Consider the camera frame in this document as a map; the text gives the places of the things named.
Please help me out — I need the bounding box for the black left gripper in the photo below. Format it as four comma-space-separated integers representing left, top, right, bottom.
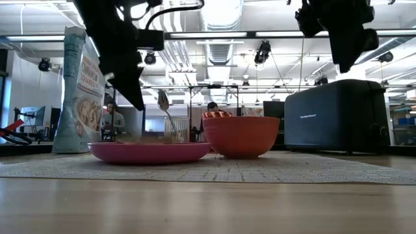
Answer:
97, 29, 146, 112

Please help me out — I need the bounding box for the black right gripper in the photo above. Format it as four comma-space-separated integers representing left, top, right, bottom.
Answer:
294, 0, 380, 74

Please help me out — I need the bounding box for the silver metal spoon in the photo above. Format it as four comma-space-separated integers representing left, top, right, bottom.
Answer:
157, 90, 179, 142

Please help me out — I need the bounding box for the cinnamon squares cereal box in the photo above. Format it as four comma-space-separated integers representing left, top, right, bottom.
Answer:
51, 26, 107, 154

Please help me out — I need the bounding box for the pink plastic plate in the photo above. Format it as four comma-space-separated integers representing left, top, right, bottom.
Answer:
87, 142, 212, 165

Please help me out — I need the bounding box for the orange cup with juice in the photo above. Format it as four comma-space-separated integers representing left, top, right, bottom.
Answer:
203, 110, 233, 120

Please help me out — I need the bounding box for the orange plastic bowl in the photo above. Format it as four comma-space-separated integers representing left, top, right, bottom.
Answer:
201, 116, 281, 160

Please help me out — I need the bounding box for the grey woven placemat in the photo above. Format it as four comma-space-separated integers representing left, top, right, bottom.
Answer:
0, 152, 416, 185

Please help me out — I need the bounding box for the background monitor on arm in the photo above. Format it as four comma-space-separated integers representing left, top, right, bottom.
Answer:
19, 106, 46, 127

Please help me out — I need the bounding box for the person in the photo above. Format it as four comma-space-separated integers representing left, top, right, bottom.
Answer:
206, 101, 228, 114
102, 101, 126, 142

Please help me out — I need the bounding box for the black two-slot toaster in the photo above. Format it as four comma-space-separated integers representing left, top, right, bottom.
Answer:
284, 79, 391, 154

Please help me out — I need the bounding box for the clear ribbed glass cup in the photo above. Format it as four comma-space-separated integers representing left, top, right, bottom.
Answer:
164, 116, 191, 143

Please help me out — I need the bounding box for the dark background monitor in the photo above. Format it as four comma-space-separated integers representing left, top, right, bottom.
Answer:
263, 101, 286, 120

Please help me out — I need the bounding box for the black overhead beam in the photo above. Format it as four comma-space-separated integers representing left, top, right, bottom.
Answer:
0, 31, 416, 42

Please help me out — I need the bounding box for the red flat bar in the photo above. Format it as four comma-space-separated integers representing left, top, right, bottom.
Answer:
0, 119, 25, 137

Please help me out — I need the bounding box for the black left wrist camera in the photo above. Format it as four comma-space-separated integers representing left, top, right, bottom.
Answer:
136, 29, 165, 51

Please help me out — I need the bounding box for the black background table frame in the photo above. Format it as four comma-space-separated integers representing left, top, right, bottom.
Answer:
142, 84, 293, 144

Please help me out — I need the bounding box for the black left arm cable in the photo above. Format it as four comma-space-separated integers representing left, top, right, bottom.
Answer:
144, 0, 205, 30

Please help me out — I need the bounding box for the silver ventilation duct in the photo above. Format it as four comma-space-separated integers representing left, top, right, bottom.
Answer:
198, 0, 244, 66

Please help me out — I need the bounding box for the black curved cable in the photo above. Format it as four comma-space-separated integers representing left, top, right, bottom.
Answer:
0, 128, 33, 146

